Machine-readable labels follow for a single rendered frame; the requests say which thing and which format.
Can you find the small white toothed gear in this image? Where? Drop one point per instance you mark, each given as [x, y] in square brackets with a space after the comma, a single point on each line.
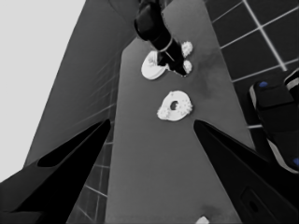
[188, 67]
[187, 49]
[188, 107]
[161, 114]

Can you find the large thick white disc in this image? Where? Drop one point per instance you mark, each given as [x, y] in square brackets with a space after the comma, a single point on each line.
[149, 70]

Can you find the dark robot body block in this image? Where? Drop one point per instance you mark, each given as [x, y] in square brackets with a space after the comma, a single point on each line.
[274, 112]

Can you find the small white T-shaped piece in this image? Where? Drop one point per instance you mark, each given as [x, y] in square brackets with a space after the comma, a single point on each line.
[202, 221]

